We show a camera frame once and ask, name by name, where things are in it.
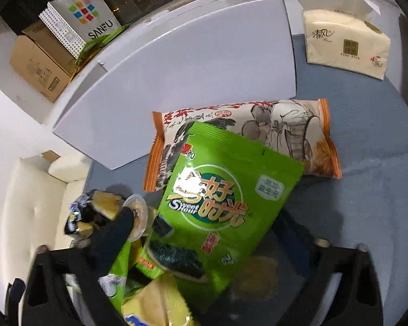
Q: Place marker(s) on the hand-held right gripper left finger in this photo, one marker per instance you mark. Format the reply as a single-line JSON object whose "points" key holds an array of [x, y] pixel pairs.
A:
{"points": [[113, 237]]}

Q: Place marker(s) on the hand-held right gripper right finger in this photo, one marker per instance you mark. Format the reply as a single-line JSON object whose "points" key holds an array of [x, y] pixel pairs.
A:
{"points": [[295, 244]]}

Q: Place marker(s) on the dark blue yellow snack packet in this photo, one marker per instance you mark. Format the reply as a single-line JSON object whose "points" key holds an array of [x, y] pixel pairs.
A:
{"points": [[88, 210]]}

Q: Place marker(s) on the clear jelly cup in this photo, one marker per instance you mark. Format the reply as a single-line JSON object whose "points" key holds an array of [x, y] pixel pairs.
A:
{"points": [[139, 210]]}

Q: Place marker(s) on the small green snack packet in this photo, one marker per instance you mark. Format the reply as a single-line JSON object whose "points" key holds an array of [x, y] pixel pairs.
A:
{"points": [[120, 275]]}

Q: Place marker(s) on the green seaweed snack packet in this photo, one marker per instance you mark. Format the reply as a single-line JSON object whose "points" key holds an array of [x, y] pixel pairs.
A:
{"points": [[224, 190]]}

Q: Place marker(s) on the beige snack packet orange edges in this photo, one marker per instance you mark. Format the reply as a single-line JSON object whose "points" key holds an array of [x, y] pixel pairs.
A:
{"points": [[292, 132]]}

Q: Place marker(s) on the white cardboard box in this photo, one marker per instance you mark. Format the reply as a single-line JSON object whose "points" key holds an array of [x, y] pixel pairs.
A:
{"points": [[190, 74]]}

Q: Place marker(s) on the clear packet yellow chips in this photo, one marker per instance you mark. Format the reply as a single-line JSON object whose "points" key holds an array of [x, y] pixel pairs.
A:
{"points": [[255, 275]]}

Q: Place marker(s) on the cream sofa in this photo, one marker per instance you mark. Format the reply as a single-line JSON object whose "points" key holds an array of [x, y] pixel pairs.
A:
{"points": [[30, 203]]}

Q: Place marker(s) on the brown cardboard box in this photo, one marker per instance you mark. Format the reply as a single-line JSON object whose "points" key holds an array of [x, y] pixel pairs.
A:
{"points": [[37, 64]]}

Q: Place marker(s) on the pile of green packets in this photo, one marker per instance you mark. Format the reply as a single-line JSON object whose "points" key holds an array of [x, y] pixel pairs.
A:
{"points": [[95, 46]]}

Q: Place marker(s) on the cream tissue pack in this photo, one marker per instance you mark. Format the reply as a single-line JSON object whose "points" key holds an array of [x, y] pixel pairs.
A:
{"points": [[343, 44]]}

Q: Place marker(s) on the white paper shopping bag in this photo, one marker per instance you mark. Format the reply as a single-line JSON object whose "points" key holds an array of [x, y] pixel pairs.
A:
{"points": [[88, 13]]}

